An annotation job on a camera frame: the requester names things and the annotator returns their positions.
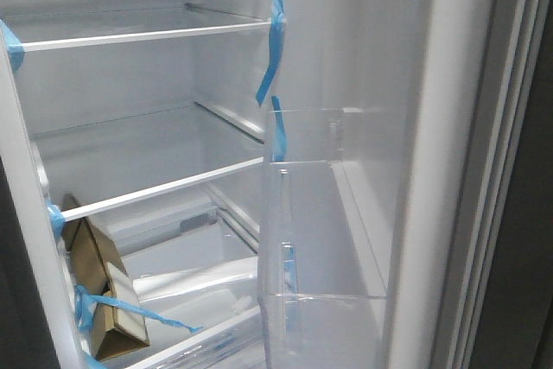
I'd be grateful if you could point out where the grey fridge door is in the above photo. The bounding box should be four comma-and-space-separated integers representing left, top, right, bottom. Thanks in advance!
278, 0, 552, 368

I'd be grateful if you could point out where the blue tape on door bin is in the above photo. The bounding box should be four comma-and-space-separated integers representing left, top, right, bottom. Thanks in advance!
271, 95, 287, 162

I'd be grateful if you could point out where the clear upper door bin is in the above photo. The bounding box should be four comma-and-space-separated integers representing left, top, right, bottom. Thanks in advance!
264, 107, 390, 162

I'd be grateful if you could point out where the clear door bin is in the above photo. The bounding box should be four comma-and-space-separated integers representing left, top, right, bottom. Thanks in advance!
264, 107, 390, 162
258, 162, 387, 368

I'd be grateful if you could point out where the clear lower door bin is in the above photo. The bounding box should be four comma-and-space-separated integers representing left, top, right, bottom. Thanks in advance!
258, 162, 387, 368

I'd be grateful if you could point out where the lower glass fridge shelf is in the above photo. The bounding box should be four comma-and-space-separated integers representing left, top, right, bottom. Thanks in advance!
33, 105, 263, 220

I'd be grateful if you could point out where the glass fridge shelf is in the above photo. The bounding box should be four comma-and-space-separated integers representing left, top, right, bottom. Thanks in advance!
33, 105, 263, 220
3, 4, 270, 52

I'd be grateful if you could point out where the upper glass fridge shelf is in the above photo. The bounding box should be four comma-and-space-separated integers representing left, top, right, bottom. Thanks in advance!
3, 4, 270, 52

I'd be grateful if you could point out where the blue tape strip top right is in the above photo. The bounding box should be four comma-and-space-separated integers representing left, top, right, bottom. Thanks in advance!
256, 0, 286, 106

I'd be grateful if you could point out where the clear crisper drawer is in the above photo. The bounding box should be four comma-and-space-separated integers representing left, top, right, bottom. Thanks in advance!
105, 257, 261, 368

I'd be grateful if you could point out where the brown cardboard box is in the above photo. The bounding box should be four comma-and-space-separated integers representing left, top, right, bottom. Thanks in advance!
61, 217, 149, 361

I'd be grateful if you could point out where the blue tape on lower shelf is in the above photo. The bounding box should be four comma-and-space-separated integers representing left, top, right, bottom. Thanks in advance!
46, 199, 66, 239

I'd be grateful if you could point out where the blue tape on drawer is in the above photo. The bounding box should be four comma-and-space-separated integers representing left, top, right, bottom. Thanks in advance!
74, 284, 202, 334

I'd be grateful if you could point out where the blue tape top left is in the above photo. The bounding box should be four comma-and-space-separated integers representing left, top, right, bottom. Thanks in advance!
1, 20, 25, 73

